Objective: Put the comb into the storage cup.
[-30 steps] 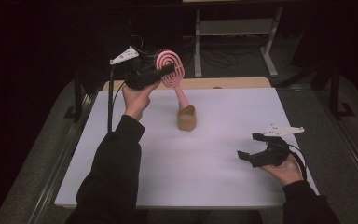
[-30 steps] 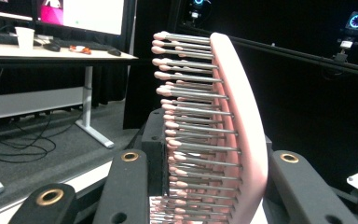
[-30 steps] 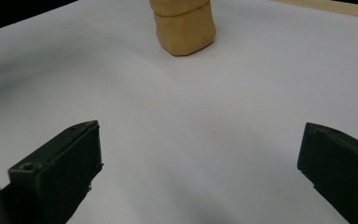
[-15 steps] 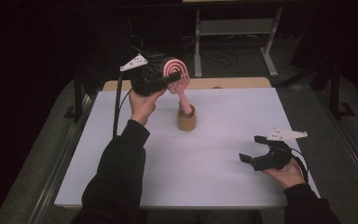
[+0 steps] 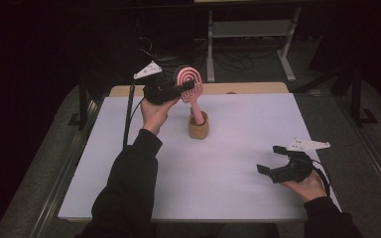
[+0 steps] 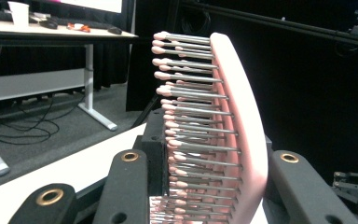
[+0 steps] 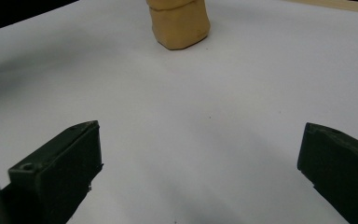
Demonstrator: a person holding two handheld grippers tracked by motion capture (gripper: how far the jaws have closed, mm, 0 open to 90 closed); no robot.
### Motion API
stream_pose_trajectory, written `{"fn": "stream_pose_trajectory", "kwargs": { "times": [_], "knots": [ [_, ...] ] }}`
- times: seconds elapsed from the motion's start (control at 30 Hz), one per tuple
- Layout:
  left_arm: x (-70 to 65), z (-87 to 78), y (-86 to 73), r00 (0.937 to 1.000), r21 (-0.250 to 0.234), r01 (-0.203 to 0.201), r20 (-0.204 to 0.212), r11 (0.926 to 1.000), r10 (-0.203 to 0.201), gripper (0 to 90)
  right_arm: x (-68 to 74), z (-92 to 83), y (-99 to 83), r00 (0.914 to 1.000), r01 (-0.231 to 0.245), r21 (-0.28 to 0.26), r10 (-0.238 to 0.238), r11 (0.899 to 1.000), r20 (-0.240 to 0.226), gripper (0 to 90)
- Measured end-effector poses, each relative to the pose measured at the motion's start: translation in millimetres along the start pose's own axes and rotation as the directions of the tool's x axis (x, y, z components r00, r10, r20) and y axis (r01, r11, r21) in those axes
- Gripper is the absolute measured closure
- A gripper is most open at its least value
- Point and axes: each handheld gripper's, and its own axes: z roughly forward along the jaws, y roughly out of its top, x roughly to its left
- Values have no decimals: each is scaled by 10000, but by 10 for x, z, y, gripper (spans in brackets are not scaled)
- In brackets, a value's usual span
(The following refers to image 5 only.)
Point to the black metal stand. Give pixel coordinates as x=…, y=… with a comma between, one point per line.
x=81, y=105
x=357, y=99

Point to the person's left hand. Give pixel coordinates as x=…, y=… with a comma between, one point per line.
x=154, y=114

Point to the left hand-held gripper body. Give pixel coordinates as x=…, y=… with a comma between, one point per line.
x=158, y=92

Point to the pink hairbrush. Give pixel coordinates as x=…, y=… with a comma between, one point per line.
x=189, y=77

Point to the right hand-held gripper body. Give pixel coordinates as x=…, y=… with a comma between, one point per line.
x=294, y=167

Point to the white metal stand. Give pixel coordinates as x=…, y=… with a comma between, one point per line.
x=251, y=29

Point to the person's right hand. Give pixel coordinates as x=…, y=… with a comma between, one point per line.
x=307, y=188

